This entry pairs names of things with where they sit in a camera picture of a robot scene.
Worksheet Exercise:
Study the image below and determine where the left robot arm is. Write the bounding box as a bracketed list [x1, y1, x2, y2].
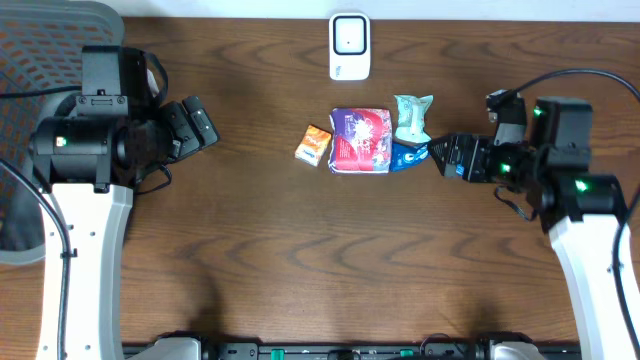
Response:
[34, 94, 219, 359]

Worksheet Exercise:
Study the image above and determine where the teal green snack packet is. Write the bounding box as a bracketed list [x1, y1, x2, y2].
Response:
[394, 95, 434, 144]

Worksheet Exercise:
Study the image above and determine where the small orange snack box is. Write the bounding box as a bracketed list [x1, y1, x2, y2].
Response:
[294, 125, 332, 167]

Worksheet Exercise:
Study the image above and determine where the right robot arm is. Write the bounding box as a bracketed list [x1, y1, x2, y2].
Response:
[428, 94, 639, 359]

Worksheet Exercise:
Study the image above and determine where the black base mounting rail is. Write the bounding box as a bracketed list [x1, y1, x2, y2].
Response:
[203, 342, 485, 360]

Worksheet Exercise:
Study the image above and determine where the red purple snack bag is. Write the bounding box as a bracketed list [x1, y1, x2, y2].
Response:
[328, 108, 392, 174]

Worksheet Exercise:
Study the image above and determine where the blue Oreo cookie pack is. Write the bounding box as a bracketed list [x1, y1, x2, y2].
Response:
[389, 142, 429, 172]

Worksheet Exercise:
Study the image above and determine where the grey plastic mesh basket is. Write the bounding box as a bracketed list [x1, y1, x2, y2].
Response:
[1, 0, 125, 265]

